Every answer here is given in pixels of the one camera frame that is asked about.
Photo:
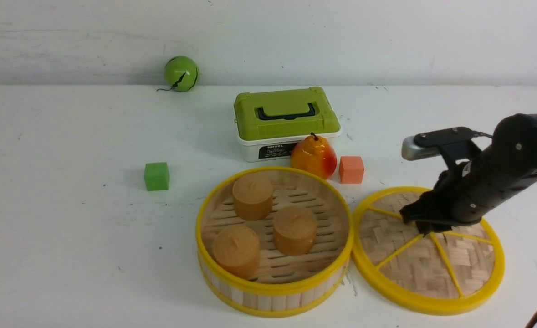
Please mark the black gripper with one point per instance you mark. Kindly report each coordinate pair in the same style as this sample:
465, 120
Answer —
444, 207

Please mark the yellow rimmed woven steamer lid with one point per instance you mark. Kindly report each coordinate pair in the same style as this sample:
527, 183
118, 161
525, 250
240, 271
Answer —
443, 274

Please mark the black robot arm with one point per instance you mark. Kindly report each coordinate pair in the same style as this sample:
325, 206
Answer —
476, 180

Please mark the orange foam cube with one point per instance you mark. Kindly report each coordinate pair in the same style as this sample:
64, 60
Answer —
351, 170

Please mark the orange yellow toy pear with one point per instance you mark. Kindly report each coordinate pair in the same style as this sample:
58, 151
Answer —
315, 155

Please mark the brown cylindrical bun right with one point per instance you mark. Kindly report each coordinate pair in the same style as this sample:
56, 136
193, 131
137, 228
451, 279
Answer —
295, 230

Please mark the brown cylindrical bun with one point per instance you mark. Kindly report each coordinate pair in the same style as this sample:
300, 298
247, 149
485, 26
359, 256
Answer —
253, 196
236, 249
295, 230

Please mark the green white lunch box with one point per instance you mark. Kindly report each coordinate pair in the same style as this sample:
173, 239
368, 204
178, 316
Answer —
270, 124

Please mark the brown cylindrical bun back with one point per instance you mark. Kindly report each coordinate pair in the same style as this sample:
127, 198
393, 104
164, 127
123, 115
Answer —
253, 196

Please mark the brown cylindrical bun front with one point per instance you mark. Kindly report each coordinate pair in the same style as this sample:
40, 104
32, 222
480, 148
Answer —
236, 249

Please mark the green foam cube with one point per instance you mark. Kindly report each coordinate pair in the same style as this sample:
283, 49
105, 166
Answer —
156, 176

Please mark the green toy ball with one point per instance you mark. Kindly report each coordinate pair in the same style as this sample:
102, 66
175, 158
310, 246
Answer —
181, 73

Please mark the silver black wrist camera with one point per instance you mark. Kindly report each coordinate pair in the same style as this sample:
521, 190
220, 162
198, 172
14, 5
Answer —
452, 144

